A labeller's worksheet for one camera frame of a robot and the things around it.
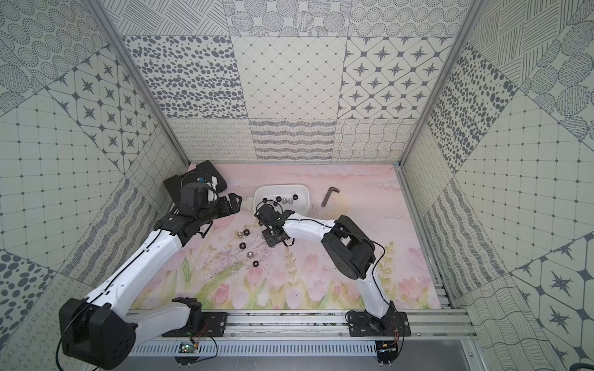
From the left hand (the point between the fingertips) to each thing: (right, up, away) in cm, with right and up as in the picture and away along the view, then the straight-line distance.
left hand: (229, 196), depth 81 cm
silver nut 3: (+17, -3, +24) cm, 30 cm away
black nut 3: (+8, -3, +25) cm, 26 cm away
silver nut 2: (+5, -24, +9) cm, 26 cm away
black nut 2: (+1, -21, +12) cm, 24 cm away
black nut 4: (+15, -3, +26) cm, 30 cm away
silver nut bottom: (+11, -4, +26) cm, 28 cm away
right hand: (+16, -18, +13) cm, 27 cm away
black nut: (+2, -16, +15) cm, 22 cm away
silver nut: (0, -17, +14) cm, 22 cm away
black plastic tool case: (-27, +9, +32) cm, 43 cm away
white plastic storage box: (+22, -2, +27) cm, 35 cm away
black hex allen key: (+38, -1, +27) cm, 47 cm away
